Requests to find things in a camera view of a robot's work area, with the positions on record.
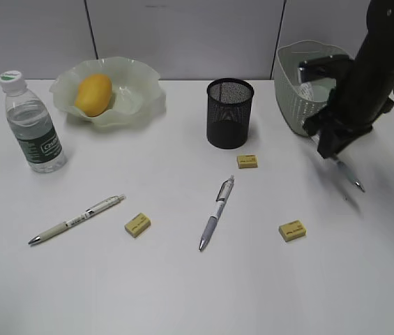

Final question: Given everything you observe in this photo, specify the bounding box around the pale green woven basket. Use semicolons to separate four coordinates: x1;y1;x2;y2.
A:
274;40;346;137

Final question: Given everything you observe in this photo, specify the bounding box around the beige ballpoint pen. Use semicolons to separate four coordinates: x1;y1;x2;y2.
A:
28;195;126;246

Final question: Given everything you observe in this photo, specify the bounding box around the blue grey ballpoint pen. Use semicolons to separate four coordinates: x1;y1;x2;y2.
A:
331;156;365;193

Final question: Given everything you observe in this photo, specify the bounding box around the yellow eraser right front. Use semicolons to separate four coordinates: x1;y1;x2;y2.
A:
278;220;307;242

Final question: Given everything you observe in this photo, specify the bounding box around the black mesh pen holder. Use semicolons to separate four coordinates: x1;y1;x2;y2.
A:
206;78;255;149

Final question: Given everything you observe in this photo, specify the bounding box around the yellow eraser left front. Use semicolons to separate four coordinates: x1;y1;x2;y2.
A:
124;213;151;238

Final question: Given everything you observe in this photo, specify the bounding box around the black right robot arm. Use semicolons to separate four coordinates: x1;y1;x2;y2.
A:
298;1;394;158

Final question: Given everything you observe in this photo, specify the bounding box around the purple grey ballpoint pen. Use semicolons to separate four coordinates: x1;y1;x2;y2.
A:
198;175;235;252

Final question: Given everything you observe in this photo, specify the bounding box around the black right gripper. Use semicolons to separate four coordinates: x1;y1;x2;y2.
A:
303;88;394;158

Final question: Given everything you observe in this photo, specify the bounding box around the pale green wavy glass plate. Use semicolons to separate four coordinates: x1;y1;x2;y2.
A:
50;57;166;129

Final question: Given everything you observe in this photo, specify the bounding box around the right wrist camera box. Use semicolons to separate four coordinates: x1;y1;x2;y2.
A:
298;54;354;84

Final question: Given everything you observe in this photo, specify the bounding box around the yellow mango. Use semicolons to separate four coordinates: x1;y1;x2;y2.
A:
75;73;112;117

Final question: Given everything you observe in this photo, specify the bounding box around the yellow eraser near holder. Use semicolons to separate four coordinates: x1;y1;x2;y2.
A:
236;155;258;169

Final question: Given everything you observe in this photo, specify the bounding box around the white waste paper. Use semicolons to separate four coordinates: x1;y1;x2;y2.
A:
298;82;315;101

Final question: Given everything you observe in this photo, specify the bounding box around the clear plastic water bottle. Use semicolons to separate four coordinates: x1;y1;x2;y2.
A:
0;70;67;174

